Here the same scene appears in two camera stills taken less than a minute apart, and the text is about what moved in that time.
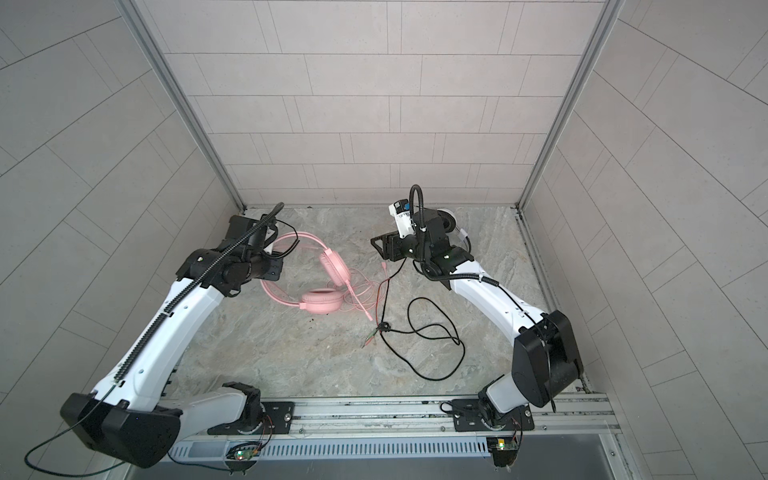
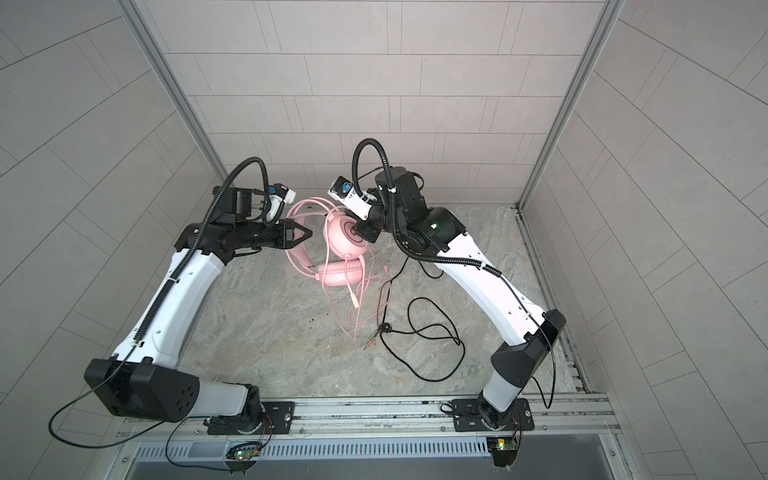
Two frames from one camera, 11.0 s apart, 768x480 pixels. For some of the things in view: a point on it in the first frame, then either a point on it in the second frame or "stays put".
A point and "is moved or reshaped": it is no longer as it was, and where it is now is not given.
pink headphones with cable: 360,293 is moved or reshaped
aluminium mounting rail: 567,416 stays put
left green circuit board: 247,454 stays put
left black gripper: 277,264 → 281,235
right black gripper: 391,238 → 368,231
